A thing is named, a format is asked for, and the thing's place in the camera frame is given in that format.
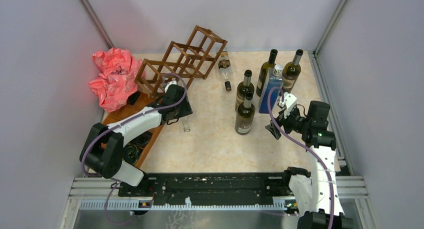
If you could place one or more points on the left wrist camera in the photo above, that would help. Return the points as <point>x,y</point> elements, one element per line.
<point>171,87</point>

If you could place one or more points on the clear glass bottle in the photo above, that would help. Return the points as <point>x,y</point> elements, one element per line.
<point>184,120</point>

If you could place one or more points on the rolled dark belt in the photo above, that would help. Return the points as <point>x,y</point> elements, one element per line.
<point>142,140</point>
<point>131,153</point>

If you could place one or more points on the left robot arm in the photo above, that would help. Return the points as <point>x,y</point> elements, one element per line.
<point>103,150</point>

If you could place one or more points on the pink plastic bag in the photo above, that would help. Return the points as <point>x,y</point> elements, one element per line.
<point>115,83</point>

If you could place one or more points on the rolled dark belt upper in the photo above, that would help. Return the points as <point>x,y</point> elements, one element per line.
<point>142,140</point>

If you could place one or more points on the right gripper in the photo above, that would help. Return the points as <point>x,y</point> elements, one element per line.
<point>281,120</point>

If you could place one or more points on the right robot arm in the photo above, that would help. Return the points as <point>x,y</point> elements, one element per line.
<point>315,190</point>

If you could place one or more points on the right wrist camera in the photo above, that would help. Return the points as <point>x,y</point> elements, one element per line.
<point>288,101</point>

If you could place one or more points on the dark wine bottle back left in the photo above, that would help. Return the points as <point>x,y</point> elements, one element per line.
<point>264,71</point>

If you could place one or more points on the dark green wine bottle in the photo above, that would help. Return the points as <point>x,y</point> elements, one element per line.
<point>245,115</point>
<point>244,87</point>

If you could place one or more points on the dark green wine bottle middle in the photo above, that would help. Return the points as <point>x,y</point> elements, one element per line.
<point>244,87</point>

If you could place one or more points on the clear labelled liquor bottle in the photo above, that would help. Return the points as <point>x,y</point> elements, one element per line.
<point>225,70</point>

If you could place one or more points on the blue square glass bottle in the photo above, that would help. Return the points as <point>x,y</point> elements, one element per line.
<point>274,78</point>

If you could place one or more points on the dark wine bottle back right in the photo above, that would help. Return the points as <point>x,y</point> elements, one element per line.
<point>292,71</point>

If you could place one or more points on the wooden compartment tray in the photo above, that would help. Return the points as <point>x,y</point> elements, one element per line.
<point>129,110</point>

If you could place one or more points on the rolled dark belt lower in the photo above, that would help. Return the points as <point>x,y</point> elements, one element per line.
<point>131,153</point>

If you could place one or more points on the dark green wine bottle front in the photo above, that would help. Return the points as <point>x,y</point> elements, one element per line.
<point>245,115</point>

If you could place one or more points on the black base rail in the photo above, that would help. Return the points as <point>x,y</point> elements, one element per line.
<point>190,191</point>

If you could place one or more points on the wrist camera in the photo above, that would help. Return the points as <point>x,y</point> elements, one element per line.
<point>288,101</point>
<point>171,87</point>

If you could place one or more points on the brown wooden wine rack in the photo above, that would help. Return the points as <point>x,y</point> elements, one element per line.
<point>191,60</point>

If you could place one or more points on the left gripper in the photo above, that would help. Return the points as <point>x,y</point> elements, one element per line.
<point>186,109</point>

